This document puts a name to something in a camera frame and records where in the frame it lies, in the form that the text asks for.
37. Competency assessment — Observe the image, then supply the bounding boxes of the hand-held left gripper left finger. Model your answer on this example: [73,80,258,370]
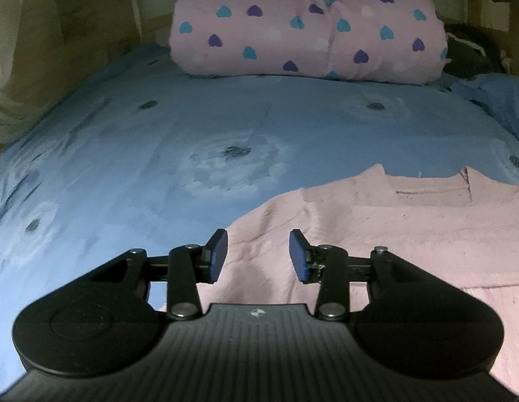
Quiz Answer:
[89,228,229,321]

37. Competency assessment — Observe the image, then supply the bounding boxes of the dark cloth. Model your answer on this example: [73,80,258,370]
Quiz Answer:
[441,23,509,79]

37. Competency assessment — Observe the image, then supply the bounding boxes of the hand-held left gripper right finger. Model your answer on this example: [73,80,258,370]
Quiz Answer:
[288,228,430,321]

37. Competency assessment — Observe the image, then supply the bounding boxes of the pink heart-print folded quilt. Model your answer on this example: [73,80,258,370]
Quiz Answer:
[169,0,449,82]

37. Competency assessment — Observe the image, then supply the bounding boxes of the blue flower-print bed sheet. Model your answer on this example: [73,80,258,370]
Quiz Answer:
[0,44,519,394]

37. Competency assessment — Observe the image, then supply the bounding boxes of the pink knitted sweater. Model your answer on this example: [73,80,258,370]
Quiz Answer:
[159,164,519,398]

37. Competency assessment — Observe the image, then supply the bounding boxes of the sheer curtain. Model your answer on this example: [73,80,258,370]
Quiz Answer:
[0,0,132,145]

